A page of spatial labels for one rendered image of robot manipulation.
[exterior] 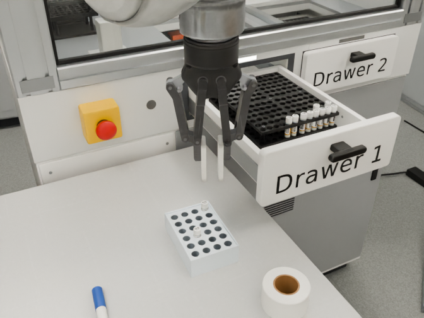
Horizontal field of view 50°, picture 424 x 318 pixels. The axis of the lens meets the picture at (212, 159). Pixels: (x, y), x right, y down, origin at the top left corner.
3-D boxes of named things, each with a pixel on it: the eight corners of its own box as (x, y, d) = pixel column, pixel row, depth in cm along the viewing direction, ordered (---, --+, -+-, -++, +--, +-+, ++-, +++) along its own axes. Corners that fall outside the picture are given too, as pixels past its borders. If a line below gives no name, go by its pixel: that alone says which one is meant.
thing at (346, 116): (377, 156, 88) (383, 129, 85) (264, 192, 79) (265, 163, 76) (267, 79, 118) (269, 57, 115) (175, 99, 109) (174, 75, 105)
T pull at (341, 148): (366, 153, 77) (368, 146, 77) (331, 164, 75) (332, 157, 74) (352, 143, 80) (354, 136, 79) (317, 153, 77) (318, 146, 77)
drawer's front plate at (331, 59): (390, 76, 124) (400, 35, 118) (302, 96, 113) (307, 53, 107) (386, 73, 125) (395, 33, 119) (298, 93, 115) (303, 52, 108)
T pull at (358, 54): (375, 58, 113) (376, 53, 112) (351, 64, 110) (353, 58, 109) (365, 53, 116) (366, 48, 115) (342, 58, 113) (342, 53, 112)
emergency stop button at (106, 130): (118, 139, 90) (116, 121, 87) (98, 144, 88) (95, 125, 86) (114, 132, 92) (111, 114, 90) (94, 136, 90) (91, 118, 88)
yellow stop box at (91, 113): (124, 139, 93) (120, 106, 89) (88, 147, 90) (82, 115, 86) (117, 127, 97) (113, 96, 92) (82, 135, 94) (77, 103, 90)
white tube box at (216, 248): (238, 262, 76) (239, 245, 73) (191, 277, 73) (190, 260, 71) (208, 216, 85) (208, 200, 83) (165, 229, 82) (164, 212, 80)
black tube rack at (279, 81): (334, 140, 93) (339, 111, 89) (260, 161, 86) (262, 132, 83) (274, 96, 109) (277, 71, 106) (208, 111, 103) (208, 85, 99)
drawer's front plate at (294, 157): (388, 165, 89) (402, 115, 82) (260, 207, 78) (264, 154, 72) (382, 160, 90) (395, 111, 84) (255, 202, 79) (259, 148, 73)
